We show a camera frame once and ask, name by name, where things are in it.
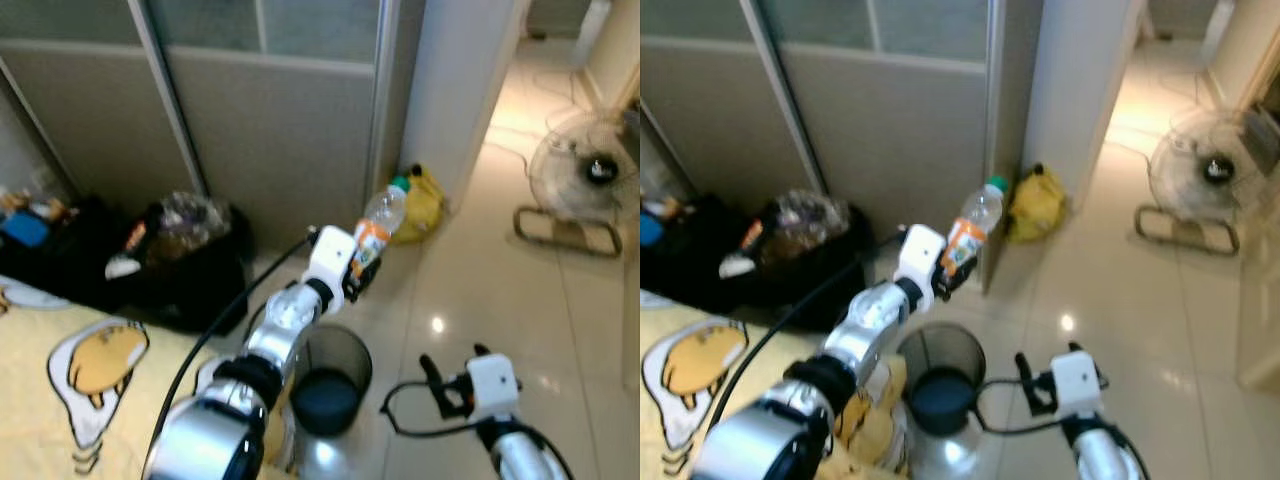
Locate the grey sliding door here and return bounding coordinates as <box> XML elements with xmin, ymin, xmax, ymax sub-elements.
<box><xmin>750</xmin><ymin>0</ymin><xmax>1046</xmax><ymax>291</ymax></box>
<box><xmin>640</xmin><ymin>0</ymin><xmax>831</xmax><ymax>201</ymax></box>
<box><xmin>0</xmin><ymin>0</ymin><xmax>206</xmax><ymax>206</ymax></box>
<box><xmin>140</xmin><ymin>0</ymin><xmax>426</xmax><ymax>251</ymax></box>

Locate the black fabric bag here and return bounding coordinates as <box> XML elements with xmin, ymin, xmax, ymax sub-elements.
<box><xmin>640</xmin><ymin>193</ymin><xmax>881</xmax><ymax>334</ymax></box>
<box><xmin>0</xmin><ymin>195</ymin><xmax>257</xmax><ymax>337</ymax></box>

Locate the clear plastic rubbish bag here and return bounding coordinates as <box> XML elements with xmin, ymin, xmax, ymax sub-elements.
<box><xmin>770</xmin><ymin>188</ymin><xmax>851</xmax><ymax>263</ymax></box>
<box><xmin>148</xmin><ymin>190</ymin><xmax>234</xmax><ymax>267</ymax></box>

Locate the metal floor fan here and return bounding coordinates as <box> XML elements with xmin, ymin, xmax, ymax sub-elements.
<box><xmin>513</xmin><ymin>108</ymin><xmax>641</xmax><ymax>260</ymax></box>
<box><xmin>1133</xmin><ymin>108</ymin><xmax>1263</xmax><ymax>257</ymax></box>

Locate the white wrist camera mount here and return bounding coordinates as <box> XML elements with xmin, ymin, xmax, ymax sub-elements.
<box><xmin>466</xmin><ymin>352</ymin><xmax>522</xmax><ymax>423</ymax></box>
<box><xmin>893</xmin><ymin>223</ymin><xmax>948</xmax><ymax>291</ymax></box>
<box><xmin>1048</xmin><ymin>350</ymin><xmax>1104</xmax><ymax>421</ymax></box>
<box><xmin>303</xmin><ymin>226</ymin><xmax>358</xmax><ymax>293</ymax></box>

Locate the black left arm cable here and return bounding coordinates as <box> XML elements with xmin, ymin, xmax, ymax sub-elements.
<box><xmin>165</xmin><ymin>232</ymin><xmax>319</xmax><ymax>451</ymax></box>
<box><xmin>703</xmin><ymin>232</ymin><xmax>909</xmax><ymax>446</ymax></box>

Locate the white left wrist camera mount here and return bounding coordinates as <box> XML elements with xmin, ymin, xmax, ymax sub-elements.
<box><xmin>303</xmin><ymin>226</ymin><xmax>358</xmax><ymax>293</ymax></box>
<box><xmin>893</xmin><ymin>223</ymin><xmax>948</xmax><ymax>291</ymax></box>

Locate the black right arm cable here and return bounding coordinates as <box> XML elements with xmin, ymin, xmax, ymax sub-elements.
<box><xmin>974</xmin><ymin>376</ymin><xmax>1151</xmax><ymax>480</ymax></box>
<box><xmin>379</xmin><ymin>378</ymin><xmax>576</xmax><ymax>480</ymax></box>

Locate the pale yellow egg cartoon sheet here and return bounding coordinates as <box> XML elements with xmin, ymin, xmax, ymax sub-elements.
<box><xmin>640</xmin><ymin>290</ymin><xmax>911</xmax><ymax>480</ymax></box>
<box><xmin>0</xmin><ymin>274</ymin><xmax>301</xmax><ymax>480</ymax></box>

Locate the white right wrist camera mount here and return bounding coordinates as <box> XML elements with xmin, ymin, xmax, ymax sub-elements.
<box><xmin>1048</xmin><ymin>350</ymin><xmax>1104</xmax><ymax>421</ymax></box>
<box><xmin>466</xmin><ymin>352</ymin><xmax>522</xmax><ymax>423</ymax></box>

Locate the yellow bag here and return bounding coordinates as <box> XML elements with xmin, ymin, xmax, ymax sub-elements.
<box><xmin>388</xmin><ymin>164</ymin><xmax>449</xmax><ymax>247</ymax></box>
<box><xmin>1006</xmin><ymin>163</ymin><xmax>1069</xmax><ymax>245</ymax></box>

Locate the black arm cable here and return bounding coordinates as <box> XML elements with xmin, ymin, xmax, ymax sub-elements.
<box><xmin>165</xmin><ymin>232</ymin><xmax>319</xmax><ymax>451</ymax></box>
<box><xmin>379</xmin><ymin>378</ymin><xmax>576</xmax><ymax>480</ymax></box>
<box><xmin>974</xmin><ymin>376</ymin><xmax>1151</xmax><ymax>480</ymax></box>
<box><xmin>703</xmin><ymin>232</ymin><xmax>909</xmax><ymax>446</ymax></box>

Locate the clear plastic bottle green cap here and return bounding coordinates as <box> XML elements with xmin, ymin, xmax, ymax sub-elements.
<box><xmin>942</xmin><ymin>175</ymin><xmax>1009</xmax><ymax>276</ymax></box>
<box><xmin>352</xmin><ymin>176</ymin><xmax>411</xmax><ymax>279</ymax></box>

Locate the black mesh waste bin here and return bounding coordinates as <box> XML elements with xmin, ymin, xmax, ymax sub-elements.
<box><xmin>288</xmin><ymin>322</ymin><xmax>374</xmax><ymax>439</ymax></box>
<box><xmin>896</xmin><ymin>321</ymin><xmax>987</xmax><ymax>438</ymax></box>

